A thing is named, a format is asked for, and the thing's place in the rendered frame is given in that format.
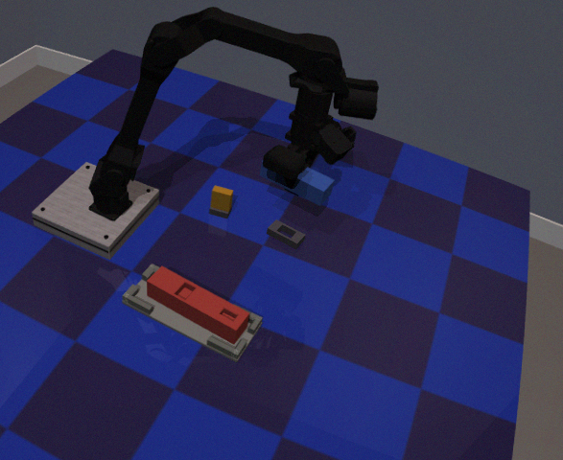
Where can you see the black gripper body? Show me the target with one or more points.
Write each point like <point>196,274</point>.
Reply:
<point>290,161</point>

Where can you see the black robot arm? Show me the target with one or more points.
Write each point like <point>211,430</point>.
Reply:
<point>316,59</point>

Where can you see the orange rectangular block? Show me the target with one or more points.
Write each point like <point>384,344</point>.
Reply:
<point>221,198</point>

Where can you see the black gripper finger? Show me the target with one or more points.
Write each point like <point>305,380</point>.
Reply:
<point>311,156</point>
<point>290,182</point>

